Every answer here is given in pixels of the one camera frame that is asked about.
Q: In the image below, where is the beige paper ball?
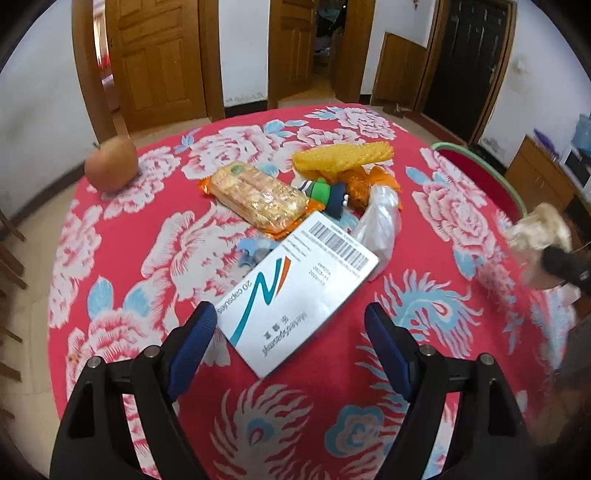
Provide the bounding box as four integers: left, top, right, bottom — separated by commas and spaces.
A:
505, 202, 574, 289

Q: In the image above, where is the white medicine box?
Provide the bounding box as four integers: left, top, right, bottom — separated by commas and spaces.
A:
216, 212, 379, 378

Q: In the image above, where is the orange plastic wrapper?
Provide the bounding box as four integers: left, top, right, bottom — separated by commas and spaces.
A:
339, 165, 402, 212

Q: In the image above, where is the green red trash bin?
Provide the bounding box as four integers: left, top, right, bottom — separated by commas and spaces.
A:
431, 142, 528, 223

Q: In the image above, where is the wooden cabinet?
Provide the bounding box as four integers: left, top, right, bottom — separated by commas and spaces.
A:
505, 136, 575, 212

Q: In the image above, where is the light blue small wrapper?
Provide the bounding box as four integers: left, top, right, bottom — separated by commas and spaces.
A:
236, 237, 280, 268

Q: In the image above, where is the clear plastic bag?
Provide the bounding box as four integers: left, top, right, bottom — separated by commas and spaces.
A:
352, 184, 402, 282

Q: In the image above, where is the orange cracker packet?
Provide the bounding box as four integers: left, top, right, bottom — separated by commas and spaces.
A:
198, 161, 325, 240

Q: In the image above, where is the reddish apple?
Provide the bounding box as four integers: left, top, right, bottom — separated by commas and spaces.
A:
84, 136, 139, 193

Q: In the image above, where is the dark right doorway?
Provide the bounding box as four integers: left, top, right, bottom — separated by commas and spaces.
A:
414, 0, 518, 145

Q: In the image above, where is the green blue toy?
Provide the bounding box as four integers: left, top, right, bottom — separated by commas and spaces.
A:
298, 178, 349, 220

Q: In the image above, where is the left wooden door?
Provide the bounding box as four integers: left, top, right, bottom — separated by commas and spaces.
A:
105, 0, 206, 132

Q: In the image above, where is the wooden door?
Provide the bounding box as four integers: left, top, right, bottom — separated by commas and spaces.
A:
267, 0, 318, 109
105, 0, 206, 132

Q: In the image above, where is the middle wooden door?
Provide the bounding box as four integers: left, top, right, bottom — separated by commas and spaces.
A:
267, 0, 318, 109

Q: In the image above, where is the low wooden wall panel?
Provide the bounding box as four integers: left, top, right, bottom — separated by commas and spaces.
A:
372, 33, 428, 108

